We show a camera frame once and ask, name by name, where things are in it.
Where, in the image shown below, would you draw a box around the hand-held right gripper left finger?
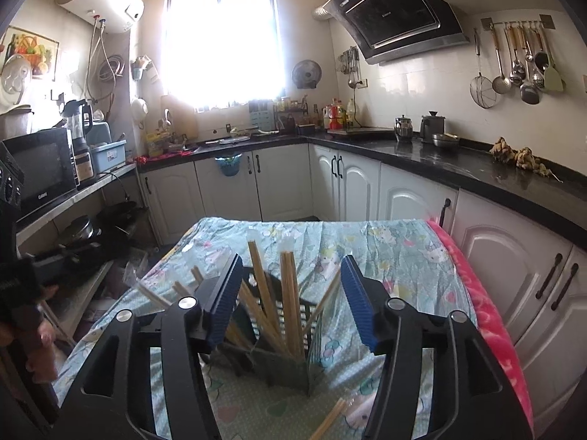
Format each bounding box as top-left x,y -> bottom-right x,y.
55,253 -> 245,440

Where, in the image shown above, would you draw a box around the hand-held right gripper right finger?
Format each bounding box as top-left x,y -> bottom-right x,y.
340,254 -> 535,440

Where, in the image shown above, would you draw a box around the bunch of wooden chopsticks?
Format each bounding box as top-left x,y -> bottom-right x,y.
225,238 -> 342,359

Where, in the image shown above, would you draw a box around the green perforated plastic basket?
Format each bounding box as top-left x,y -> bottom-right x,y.
202,266 -> 326,397

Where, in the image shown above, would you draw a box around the person's left hand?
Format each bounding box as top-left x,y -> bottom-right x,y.
25,284 -> 59,383

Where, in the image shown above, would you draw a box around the black microwave oven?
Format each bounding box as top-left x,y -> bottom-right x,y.
0,127 -> 79,221

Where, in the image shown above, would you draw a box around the cartoon cat printed cloth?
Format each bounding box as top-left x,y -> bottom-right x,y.
52,216 -> 482,440

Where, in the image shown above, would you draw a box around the steel pressure cooker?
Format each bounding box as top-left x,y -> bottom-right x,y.
59,215 -> 102,246

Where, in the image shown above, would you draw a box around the black blender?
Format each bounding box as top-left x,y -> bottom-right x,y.
62,99 -> 95,155

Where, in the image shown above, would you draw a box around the glass pot lid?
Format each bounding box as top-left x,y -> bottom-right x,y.
0,54 -> 34,111

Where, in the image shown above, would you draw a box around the blue plastic dish tub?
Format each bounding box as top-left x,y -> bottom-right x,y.
89,140 -> 127,173

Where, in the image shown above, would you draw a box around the black wok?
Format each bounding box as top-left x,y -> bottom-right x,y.
96,202 -> 139,231

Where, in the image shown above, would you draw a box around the white kitchen cabinet unit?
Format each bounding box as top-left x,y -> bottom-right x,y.
138,143 -> 587,427

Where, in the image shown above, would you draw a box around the pink fleece blanket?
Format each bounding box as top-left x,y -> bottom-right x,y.
426,220 -> 535,429

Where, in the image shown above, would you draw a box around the blue hanging waste bin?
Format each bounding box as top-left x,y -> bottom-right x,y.
215,155 -> 242,179

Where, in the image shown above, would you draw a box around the black stone countertop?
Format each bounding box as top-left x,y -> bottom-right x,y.
138,128 -> 587,245

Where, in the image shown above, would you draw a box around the black induction cooktop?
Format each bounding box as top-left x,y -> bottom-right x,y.
327,126 -> 396,136

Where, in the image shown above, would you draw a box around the glass teapot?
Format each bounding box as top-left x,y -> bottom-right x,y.
394,115 -> 414,143

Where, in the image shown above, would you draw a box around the cooking oil bottles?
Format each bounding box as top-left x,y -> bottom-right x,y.
323,98 -> 359,130

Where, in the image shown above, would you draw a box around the black electric kettle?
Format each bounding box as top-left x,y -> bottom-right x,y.
419,111 -> 447,144

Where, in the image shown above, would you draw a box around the ginger roots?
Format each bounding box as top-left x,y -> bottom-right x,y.
490,136 -> 552,177

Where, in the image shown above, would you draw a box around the bright kitchen window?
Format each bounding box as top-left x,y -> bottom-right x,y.
163,0 -> 281,111

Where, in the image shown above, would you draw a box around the row of hanging metal ladles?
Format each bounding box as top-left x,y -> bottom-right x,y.
492,21 -> 551,106

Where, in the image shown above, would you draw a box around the black glass range hood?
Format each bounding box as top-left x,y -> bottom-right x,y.
321,0 -> 471,66

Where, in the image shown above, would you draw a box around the fruit wall poster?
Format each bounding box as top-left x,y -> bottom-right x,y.
0,26 -> 60,81

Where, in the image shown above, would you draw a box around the small wall fan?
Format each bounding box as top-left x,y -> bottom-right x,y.
292,59 -> 322,89

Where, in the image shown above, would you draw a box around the wire mesh strainer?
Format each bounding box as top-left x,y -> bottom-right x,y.
468,27 -> 499,110

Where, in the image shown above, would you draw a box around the metal utensil rail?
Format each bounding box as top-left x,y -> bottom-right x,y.
481,15 -> 555,29

